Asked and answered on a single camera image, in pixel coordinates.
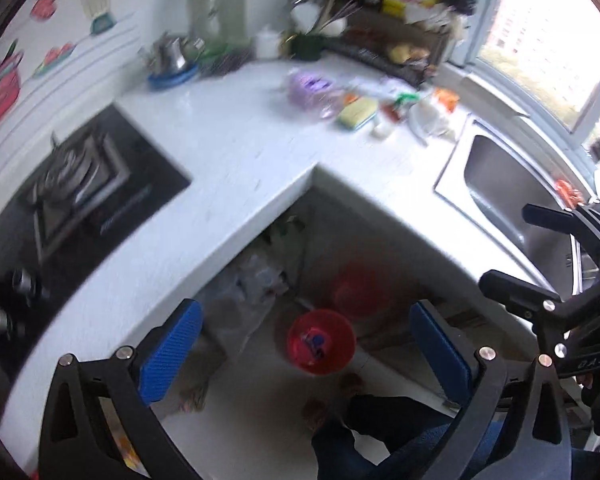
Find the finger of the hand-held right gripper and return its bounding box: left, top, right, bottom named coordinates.
left=479, top=270, right=600, bottom=361
left=522, top=203, right=600, bottom=252

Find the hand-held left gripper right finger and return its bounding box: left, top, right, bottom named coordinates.
left=380, top=300, right=573, bottom=480

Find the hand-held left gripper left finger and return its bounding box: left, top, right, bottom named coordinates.
left=37, top=299, right=203, bottom=480

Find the red trash bin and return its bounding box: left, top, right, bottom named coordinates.
left=286, top=309, right=357, bottom=375

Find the orange scrubber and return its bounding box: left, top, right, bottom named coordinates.
left=554, top=179, right=583, bottom=207

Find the steel sink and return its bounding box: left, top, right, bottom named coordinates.
left=434, top=117, right=600, bottom=311

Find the person's right leg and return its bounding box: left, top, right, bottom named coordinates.
left=345, top=395, right=458, bottom=461

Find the person's leg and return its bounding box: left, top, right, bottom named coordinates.
left=345, top=395, right=458, bottom=461
left=311, top=420, right=386, bottom=480

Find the grey plastic bag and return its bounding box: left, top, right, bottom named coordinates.
left=200, top=250, right=301, bottom=361

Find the person's left foot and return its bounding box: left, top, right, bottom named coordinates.
left=302, top=399, right=328, bottom=428

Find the person's left leg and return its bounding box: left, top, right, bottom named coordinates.
left=311, top=420, right=386, bottom=480

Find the crumpled white plastic wrapper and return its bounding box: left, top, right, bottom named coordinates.
left=407, top=97, right=458, bottom=147

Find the orange packet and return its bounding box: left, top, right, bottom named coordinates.
left=434, top=87, right=462, bottom=111

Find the window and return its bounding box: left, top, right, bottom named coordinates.
left=472, top=0, right=600, bottom=148

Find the black gas stove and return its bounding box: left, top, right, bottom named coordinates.
left=0, top=105, right=193, bottom=401

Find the white plastic bag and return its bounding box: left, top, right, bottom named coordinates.
left=420, top=7, right=468, bottom=43

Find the yellow sponge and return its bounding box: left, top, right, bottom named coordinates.
left=336, top=97, right=380, bottom=130

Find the blue plate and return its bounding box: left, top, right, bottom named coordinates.
left=147, top=66, right=201, bottom=91

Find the purple plastic bag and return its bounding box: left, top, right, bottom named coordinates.
left=285, top=70, right=343, bottom=118

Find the bundle of chopsticks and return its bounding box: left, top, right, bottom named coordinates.
left=315, top=0, right=363, bottom=33

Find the dark green mug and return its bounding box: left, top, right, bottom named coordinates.
left=290, top=34, right=326, bottom=61

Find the dark patterned cloth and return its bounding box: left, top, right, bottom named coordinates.
left=200, top=46, right=256, bottom=77

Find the steel kettle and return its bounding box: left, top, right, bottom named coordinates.
left=140, top=32, right=203, bottom=76

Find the white ladle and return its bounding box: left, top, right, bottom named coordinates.
left=290, top=2, right=323, bottom=35

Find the white lidded jar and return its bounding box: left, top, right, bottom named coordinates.
left=254, top=25, right=283, bottom=60

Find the clear glass carafe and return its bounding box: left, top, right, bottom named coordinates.
left=187, top=0, right=222, bottom=51

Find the black wire rack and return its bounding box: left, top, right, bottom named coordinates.
left=325, top=7, right=456, bottom=87

